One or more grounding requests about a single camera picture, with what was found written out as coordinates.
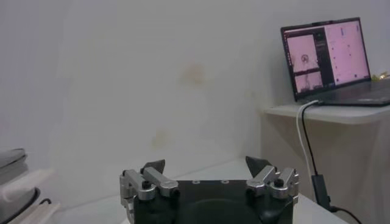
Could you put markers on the white side table with label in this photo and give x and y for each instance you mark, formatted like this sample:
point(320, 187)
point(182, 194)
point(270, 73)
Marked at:
point(350, 146)

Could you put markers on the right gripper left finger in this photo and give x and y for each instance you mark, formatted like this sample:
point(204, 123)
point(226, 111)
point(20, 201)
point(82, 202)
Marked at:
point(158, 180)

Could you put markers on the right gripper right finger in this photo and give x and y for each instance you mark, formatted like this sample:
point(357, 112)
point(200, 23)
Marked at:
point(262, 176)

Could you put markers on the stainless steel steamer basket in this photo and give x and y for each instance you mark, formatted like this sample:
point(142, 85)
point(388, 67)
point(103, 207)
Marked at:
point(12, 165)

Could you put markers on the black laptop beside label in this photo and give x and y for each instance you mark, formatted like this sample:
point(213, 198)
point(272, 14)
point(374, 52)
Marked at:
point(332, 58)

